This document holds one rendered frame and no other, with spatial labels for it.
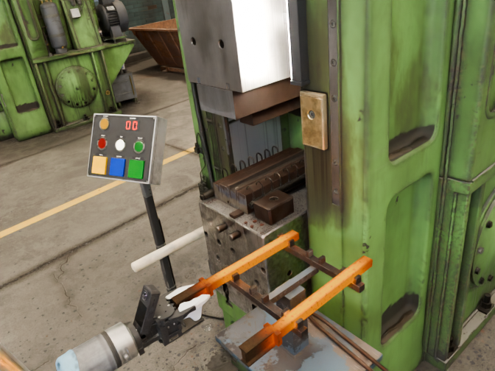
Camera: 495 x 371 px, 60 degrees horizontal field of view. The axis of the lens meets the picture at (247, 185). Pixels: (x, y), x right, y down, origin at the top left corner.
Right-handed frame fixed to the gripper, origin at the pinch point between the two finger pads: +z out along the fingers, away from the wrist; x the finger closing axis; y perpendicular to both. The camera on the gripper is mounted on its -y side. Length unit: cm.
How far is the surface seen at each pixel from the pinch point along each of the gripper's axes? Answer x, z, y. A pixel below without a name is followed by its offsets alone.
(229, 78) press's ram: -28, 37, -44
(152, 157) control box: -74, 26, -8
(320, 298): 25.1, 19.0, -1.0
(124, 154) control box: -86, 20, -9
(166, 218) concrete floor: -197, 77, 97
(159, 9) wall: -888, 460, -3
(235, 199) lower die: -34, 37, 1
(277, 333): 26.4, 3.8, -1.5
